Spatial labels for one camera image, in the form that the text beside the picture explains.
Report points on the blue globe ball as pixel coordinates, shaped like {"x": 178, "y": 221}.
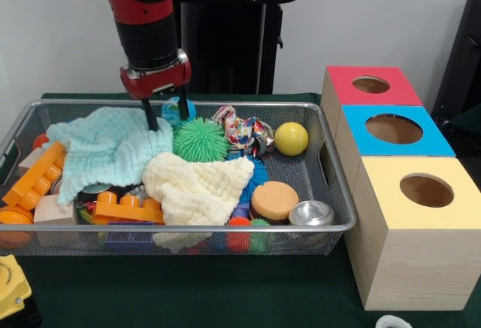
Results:
{"x": 171, "y": 111}

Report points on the dark green table cloth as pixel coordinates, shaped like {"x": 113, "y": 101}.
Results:
{"x": 467, "y": 117}
{"x": 188, "y": 290}

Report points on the cream knitted cloth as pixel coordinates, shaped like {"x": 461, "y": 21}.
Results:
{"x": 199, "y": 192}

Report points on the yellow ball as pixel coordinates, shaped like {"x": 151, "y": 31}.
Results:
{"x": 291, "y": 139}

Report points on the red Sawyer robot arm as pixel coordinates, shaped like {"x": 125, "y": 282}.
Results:
{"x": 143, "y": 23}

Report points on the black stand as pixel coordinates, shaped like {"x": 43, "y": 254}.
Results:
{"x": 462, "y": 61}

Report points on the yellow emergency stop button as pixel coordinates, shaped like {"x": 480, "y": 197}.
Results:
{"x": 11, "y": 290}

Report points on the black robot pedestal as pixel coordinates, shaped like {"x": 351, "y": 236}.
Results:
{"x": 233, "y": 42}

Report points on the wooden three-hole box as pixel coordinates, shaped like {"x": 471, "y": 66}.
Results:
{"x": 413, "y": 252}

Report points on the round orange sponge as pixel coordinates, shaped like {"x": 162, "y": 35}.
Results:
{"x": 274, "y": 200}

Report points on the silver metal tin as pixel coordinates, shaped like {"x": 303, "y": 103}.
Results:
{"x": 311, "y": 212}

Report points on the long orange toy brick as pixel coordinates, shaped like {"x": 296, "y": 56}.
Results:
{"x": 32, "y": 179}

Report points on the mint green cloth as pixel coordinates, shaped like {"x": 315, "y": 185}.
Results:
{"x": 105, "y": 147}

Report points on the green spiky ball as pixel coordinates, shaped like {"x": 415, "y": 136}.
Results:
{"x": 201, "y": 140}

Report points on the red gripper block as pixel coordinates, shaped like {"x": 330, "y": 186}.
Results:
{"x": 158, "y": 81}

